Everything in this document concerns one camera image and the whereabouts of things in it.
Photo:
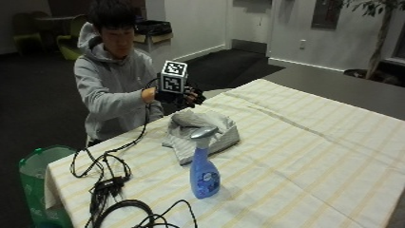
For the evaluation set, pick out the white marker cube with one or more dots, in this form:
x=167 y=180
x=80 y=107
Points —
x=173 y=77

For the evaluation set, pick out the grey striped cloth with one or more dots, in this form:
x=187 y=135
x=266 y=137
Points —
x=203 y=133

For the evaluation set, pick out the dark floor mat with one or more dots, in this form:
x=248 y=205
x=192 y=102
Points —
x=229 y=68

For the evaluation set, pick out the the person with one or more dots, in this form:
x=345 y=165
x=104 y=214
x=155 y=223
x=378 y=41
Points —
x=111 y=82

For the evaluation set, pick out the cardboard box with black bag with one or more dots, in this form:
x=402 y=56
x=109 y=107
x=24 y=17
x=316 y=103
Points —
x=152 y=33

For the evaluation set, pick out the blue spray bottle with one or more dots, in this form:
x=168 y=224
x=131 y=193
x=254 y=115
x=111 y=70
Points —
x=204 y=171

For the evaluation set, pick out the striped cream tablecloth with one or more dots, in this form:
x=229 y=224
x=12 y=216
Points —
x=261 y=161

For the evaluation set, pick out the olive green chair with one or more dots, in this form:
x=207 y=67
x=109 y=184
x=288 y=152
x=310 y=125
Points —
x=25 y=33

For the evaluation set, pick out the green bin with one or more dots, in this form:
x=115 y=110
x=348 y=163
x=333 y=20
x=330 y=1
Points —
x=40 y=180

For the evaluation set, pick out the indoor tree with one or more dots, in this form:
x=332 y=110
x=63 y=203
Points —
x=380 y=34

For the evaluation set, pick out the white wall socket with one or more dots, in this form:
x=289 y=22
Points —
x=302 y=44

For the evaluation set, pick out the dark wall picture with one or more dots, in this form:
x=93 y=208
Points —
x=325 y=14

